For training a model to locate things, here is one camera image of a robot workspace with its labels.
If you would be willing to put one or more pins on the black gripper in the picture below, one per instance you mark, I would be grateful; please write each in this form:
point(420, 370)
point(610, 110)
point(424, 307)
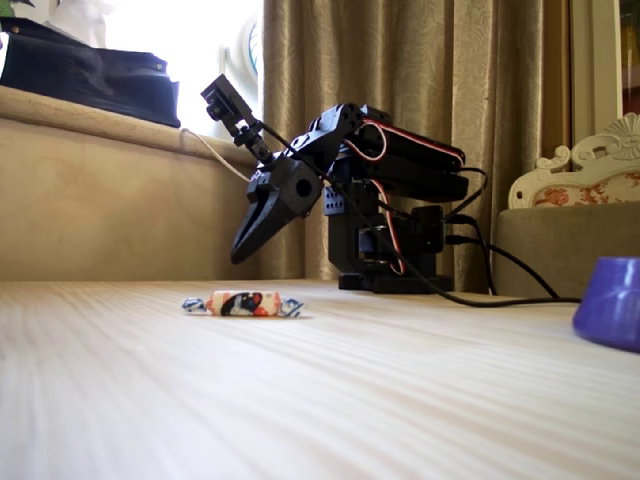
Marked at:
point(286, 196)

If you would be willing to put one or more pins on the candy with blue ends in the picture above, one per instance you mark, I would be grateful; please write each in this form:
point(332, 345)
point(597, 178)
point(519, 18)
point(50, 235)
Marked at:
point(242, 303)

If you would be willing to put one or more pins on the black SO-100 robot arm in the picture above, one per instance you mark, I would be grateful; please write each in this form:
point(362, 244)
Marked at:
point(420, 155)

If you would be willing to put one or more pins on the purple plastic bowl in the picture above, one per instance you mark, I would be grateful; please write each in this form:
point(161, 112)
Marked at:
point(612, 310)

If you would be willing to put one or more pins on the beige upholstered sofa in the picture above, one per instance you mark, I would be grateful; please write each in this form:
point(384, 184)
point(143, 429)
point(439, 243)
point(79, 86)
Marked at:
point(100, 210)

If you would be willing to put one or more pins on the white blue round ornament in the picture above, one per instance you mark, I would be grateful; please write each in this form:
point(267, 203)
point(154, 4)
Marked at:
point(252, 50)

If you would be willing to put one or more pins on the beige patterned curtain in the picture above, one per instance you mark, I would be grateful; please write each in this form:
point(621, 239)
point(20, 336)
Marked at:
point(430, 65)

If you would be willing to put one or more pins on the black fabric bag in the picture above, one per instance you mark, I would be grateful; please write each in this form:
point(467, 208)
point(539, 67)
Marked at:
point(75, 75)

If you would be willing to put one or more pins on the grey upholstered seat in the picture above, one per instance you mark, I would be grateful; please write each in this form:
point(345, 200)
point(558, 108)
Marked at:
point(545, 235)

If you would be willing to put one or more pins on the white ornate floral chair back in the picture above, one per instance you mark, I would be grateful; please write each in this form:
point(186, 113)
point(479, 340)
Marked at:
point(590, 170)

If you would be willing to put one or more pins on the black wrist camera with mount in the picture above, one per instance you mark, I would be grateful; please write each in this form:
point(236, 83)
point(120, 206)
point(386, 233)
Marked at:
point(225, 97)

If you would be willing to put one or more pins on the white window frame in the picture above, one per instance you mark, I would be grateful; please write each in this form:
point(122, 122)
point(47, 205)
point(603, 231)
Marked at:
point(595, 65)

